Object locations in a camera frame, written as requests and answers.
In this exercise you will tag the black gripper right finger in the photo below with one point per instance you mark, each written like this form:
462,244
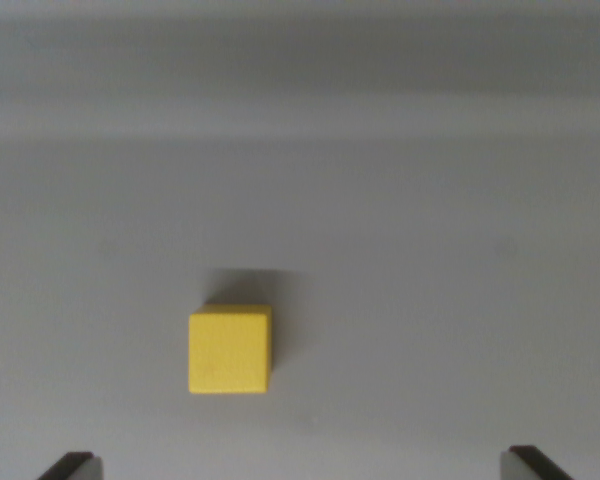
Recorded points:
522,465

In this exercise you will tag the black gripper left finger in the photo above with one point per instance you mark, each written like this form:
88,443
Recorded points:
77,467

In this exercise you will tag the yellow cube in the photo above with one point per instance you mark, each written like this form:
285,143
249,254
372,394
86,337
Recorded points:
229,352

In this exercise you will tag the grey plastic bin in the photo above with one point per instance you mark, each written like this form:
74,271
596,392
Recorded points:
380,175

